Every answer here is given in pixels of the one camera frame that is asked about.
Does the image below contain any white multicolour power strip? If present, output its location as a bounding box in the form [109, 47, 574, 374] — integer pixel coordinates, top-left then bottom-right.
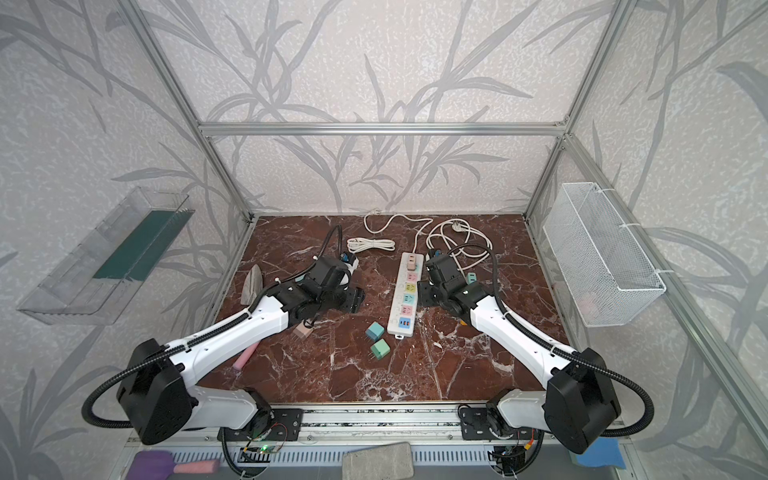
[387, 252, 424, 340]

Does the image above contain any green cube charger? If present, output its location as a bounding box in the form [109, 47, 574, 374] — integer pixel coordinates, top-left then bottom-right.
[370, 339, 391, 360]

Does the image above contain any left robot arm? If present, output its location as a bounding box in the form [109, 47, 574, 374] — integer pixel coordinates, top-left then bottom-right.
[81, 252, 365, 445]

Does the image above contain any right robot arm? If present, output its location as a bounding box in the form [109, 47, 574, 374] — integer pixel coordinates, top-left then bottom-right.
[419, 254, 655, 454]

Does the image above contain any grey garden trowel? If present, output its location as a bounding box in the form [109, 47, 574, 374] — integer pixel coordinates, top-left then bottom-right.
[240, 265, 263, 306]

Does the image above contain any purple pink garden rake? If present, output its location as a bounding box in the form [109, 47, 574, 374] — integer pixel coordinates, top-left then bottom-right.
[233, 342, 259, 371]

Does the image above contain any grey sponge block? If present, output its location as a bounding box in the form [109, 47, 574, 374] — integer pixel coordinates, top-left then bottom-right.
[342, 442, 415, 480]

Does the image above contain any blue sponge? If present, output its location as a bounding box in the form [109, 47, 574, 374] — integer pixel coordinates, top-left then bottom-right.
[569, 437, 626, 470]

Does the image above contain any purple pink brush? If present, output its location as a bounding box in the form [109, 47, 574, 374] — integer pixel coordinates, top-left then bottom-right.
[125, 450, 220, 480]

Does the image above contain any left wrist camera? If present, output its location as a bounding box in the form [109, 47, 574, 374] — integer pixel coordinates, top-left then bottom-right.
[340, 251, 359, 273]

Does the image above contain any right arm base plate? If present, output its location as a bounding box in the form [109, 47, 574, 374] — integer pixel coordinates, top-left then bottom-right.
[457, 404, 535, 442]

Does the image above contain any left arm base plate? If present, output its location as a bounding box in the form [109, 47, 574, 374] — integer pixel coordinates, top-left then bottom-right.
[227, 408, 304, 442]

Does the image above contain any white wire mesh basket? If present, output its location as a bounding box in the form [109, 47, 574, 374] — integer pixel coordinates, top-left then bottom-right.
[543, 182, 666, 327]

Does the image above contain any clear plastic wall tray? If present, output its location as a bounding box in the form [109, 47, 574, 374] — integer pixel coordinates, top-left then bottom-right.
[17, 187, 195, 326]

